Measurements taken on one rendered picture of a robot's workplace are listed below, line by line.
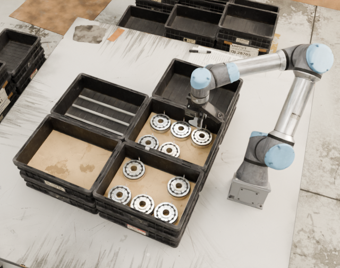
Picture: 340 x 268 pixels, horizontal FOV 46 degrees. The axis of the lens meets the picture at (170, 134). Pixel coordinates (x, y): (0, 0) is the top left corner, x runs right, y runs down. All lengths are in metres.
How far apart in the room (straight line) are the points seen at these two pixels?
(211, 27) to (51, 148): 1.78
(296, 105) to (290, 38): 2.28
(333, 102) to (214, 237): 1.95
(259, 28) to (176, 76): 1.11
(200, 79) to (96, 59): 1.15
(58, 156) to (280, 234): 1.09
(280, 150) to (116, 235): 0.81
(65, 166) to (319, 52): 1.20
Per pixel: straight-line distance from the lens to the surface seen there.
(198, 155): 1.92
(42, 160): 1.97
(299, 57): 1.74
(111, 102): 2.12
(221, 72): 1.56
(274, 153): 1.67
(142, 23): 3.47
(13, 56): 3.18
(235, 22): 3.18
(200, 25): 3.29
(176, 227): 1.63
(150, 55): 2.55
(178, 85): 2.20
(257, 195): 1.87
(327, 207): 2.92
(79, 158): 1.94
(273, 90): 2.44
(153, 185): 1.83
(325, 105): 3.46
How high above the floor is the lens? 2.44
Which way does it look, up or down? 54 degrees down
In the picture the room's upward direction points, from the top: 2 degrees clockwise
